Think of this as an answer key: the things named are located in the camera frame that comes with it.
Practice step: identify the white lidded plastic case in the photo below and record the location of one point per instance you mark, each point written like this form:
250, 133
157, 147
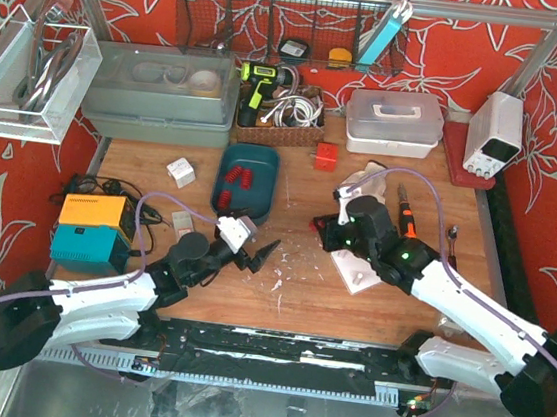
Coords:
393, 123

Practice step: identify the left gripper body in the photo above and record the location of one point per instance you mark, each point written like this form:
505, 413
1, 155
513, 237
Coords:
242, 260

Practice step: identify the small ratchet tool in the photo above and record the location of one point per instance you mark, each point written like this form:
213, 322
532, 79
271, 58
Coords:
451, 236

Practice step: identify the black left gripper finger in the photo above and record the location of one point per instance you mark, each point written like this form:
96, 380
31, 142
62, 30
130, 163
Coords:
269, 248
256, 263

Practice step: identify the white cube power socket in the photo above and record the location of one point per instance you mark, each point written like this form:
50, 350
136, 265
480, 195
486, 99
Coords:
182, 172

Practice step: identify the woven wicker basket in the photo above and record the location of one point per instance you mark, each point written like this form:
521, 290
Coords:
289, 118

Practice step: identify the teal plastic tray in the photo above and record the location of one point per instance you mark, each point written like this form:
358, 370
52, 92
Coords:
264, 162

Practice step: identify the orange black screwdriver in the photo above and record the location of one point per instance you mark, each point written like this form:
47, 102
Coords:
406, 216

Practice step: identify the orange cube power socket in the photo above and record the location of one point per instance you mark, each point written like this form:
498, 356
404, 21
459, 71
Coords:
325, 156

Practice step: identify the orange teal battery charger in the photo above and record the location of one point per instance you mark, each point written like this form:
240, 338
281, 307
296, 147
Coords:
94, 234

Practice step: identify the black wire basket shelf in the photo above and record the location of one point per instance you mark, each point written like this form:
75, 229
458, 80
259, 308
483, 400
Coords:
252, 29

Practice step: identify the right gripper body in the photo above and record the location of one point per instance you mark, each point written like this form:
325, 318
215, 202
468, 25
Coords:
329, 232

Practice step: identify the teal white box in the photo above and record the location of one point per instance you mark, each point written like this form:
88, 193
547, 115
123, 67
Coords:
373, 42

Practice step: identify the white work glove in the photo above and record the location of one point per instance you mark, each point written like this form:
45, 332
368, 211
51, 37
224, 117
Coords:
357, 184

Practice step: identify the yellow tape measure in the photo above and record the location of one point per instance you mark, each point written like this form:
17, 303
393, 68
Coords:
339, 58

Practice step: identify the grey plastic storage box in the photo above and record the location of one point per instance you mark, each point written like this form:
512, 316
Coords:
158, 94

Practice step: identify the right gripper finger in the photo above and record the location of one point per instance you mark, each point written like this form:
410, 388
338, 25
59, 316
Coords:
319, 232
326, 220

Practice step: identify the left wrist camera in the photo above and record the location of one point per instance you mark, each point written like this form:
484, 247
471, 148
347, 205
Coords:
236, 231

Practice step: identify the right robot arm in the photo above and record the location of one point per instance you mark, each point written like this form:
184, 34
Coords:
517, 362

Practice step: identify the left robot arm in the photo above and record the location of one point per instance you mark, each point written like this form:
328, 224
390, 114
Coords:
37, 313

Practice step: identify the white peg board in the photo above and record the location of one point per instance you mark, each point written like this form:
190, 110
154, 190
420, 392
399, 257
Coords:
355, 272

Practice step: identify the black round tape measure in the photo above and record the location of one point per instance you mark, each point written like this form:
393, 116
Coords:
293, 51

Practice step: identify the clear acrylic wall bin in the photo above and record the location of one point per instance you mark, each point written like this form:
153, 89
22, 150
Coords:
44, 76

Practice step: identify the white power supply unit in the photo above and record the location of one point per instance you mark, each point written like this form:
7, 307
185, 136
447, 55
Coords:
494, 135

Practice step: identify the yellow black power drill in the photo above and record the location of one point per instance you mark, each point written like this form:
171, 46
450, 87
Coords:
263, 80

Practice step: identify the wooden button box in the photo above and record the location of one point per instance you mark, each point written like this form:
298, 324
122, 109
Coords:
448, 327

